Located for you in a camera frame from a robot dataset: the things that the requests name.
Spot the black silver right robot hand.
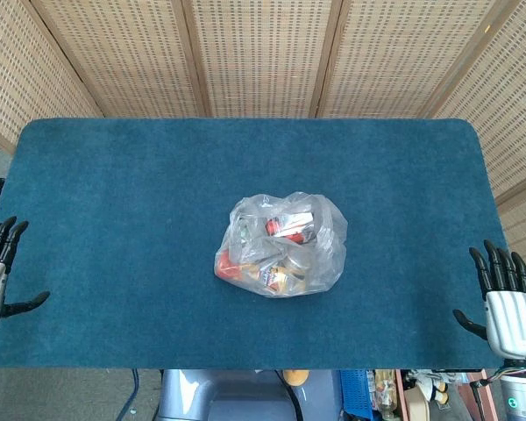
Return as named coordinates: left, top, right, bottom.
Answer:
left=452, top=239, right=526, bottom=360

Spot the clear plastic bag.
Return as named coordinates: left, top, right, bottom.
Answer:
left=213, top=190, right=349, bottom=299

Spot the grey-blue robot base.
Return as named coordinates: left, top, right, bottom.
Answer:
left=157, top=368, right=347, bottom=421

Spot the pink storage box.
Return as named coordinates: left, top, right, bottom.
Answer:
left=394, top=370, right=499, bottom=421

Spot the white plush toy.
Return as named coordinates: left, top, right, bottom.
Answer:
left=404, top=369, right=451, bottom=404

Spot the clear plastic bottle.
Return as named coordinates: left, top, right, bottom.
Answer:
left=373, top=369, right=398, bottom=421

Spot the blue carpet table mat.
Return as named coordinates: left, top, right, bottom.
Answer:
left=0, top=117, right=521, bottom=372

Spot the blue plastic crate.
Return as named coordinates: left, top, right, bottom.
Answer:
left=339, top=369, right=374, bottom=420

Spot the yellow round object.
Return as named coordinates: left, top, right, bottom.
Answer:
left=282, top=369, right=311, bottom=387

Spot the red snack packet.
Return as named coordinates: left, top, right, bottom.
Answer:
left=216, top=255, right=243, bottom=281

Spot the yellow snack packet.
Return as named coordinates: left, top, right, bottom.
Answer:
left=240, top=261, right=309, bottom=294

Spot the red drink can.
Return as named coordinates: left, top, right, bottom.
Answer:
left=265, top=218, right=317, bottom=245

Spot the woven bamboo folding screen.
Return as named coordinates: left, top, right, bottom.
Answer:
left=0, top=0, right=526, bottom=308

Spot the blue floor cable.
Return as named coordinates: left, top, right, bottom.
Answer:
left=115, top=368, right=140, bottom=418

